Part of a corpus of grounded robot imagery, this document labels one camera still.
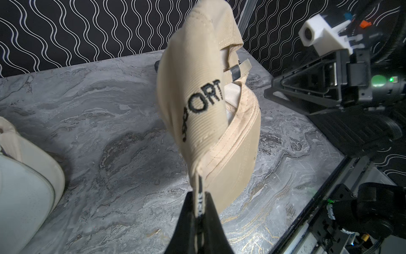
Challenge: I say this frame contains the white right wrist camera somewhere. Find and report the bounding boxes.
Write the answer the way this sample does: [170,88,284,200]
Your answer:
[299,14,365,56]

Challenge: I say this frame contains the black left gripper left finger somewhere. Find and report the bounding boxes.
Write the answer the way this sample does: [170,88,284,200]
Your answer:
[165,192,196,254]

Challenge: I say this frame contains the black plastic tool case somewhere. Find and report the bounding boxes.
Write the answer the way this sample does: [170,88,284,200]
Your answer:
[308,107,406,158]

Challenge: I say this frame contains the beige cap with black lettering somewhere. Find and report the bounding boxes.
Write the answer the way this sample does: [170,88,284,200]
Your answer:
[157,1,261,217]

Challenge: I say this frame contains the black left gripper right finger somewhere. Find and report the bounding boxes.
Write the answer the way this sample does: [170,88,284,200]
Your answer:
[201,192,234,254]

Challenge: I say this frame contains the aluminium corner frame post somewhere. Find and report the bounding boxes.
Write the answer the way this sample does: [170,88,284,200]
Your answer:
[237,0,258,36]

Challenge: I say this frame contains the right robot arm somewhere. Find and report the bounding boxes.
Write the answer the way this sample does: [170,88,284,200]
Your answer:
[264,49,406,238]

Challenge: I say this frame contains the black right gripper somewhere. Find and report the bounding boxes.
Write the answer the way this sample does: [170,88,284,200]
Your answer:
[264,49,406,115]

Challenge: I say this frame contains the cream baseball cap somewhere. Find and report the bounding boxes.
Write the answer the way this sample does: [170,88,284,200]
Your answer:
[1,117,65,207]

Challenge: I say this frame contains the white baseball cap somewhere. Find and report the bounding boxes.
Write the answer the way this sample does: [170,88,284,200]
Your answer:
[1,155,55,254]

